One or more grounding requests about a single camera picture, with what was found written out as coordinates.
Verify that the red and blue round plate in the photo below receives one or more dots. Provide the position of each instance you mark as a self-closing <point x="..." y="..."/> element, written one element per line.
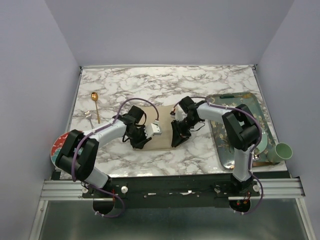
<point x="63" y="150"/>

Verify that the aluminium frame rail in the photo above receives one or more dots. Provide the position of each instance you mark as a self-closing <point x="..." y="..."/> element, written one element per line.
<point x="67" y="190"/>

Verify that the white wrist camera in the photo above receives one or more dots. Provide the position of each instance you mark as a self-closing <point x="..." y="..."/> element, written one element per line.
<point x="178" y="116"/>
<point x="152" y="129"/>

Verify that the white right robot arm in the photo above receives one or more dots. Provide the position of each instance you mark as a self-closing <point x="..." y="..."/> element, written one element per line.
<point x="243" y="131"/>

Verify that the mint green plate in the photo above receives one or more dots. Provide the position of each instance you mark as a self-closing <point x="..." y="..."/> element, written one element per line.
<point x="262" y="144"/>

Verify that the silver spoon on tray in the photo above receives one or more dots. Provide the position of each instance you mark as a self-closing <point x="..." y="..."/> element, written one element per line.
<point x="255" y="157"/>

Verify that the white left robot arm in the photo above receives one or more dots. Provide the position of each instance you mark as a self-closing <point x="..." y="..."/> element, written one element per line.
<point x="84" y="167"/>

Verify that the silver fork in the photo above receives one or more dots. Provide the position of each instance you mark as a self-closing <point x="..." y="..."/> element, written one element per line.
<point x="88" y="116"/>

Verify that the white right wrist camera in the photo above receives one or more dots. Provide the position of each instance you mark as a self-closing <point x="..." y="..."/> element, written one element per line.
<point x="178" y="116"/>

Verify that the beige linen napkin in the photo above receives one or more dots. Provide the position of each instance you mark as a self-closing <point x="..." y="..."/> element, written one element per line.
<point x="160" y="142"/>

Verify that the black mounting base plate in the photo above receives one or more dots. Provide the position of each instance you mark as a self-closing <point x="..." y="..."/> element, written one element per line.
<point x="176" y="191"/>

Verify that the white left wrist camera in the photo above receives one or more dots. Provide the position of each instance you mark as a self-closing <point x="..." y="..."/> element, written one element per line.
<point x="152" y="129"/>

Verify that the gold spoon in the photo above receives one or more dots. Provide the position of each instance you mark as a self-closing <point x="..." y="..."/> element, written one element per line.
<point x="95" y="97"/>

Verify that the mint green cup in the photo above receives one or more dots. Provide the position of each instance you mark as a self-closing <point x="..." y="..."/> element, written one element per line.
<point x="279" y="153"/>

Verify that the floral teal serving tray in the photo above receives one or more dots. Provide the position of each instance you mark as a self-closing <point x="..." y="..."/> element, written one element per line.
<point x="224" y="150"/>

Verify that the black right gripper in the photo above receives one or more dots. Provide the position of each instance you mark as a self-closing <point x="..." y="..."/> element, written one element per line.
<point x="177" y="138"/>

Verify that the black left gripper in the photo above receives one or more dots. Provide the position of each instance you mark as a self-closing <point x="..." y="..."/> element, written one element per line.
<point x="140" y="144"/>

